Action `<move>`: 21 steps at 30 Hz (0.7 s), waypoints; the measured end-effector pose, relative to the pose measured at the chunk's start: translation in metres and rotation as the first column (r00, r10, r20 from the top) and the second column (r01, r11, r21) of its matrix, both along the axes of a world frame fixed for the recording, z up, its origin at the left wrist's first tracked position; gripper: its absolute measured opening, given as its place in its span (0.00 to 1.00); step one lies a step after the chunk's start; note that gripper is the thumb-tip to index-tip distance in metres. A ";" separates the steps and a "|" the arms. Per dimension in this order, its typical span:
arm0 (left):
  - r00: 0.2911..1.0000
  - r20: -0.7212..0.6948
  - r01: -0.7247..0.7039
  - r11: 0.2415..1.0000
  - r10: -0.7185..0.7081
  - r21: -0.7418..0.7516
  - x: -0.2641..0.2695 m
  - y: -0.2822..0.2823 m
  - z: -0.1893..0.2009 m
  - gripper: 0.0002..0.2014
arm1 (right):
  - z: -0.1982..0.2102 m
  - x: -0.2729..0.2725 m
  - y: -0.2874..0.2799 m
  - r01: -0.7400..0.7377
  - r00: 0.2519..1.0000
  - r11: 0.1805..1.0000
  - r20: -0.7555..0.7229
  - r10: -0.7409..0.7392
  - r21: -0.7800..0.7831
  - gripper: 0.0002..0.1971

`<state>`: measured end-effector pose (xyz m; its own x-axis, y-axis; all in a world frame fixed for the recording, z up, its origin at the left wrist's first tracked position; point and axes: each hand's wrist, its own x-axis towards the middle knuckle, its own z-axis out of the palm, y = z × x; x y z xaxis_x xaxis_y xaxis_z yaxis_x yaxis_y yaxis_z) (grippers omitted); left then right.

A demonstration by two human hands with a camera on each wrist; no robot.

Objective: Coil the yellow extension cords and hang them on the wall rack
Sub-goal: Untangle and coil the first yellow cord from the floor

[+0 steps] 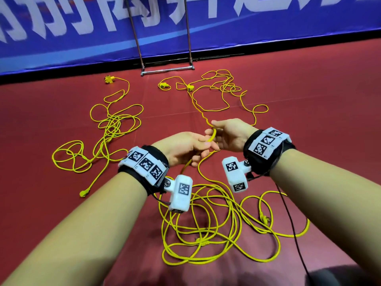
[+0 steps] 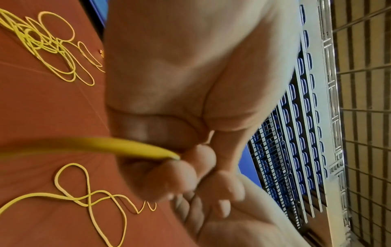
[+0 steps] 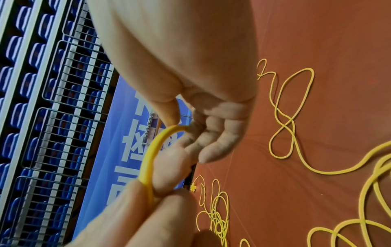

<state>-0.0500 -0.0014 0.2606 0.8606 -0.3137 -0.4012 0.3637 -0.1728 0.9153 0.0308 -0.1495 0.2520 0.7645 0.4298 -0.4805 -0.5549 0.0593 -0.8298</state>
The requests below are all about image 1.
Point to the person's left hand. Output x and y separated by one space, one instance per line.
181 147

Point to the person's left forearm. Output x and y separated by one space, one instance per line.
77 235

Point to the person's right forearm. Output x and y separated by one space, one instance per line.
339 205

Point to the blue banner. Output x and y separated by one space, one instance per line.
286 20

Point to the black marker wristband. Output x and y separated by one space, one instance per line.
268 149
144 166

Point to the metal rack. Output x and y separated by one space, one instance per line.
168 70

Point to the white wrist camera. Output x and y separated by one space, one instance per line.
235 174
180 193

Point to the person's right hand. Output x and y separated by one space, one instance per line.
235 134

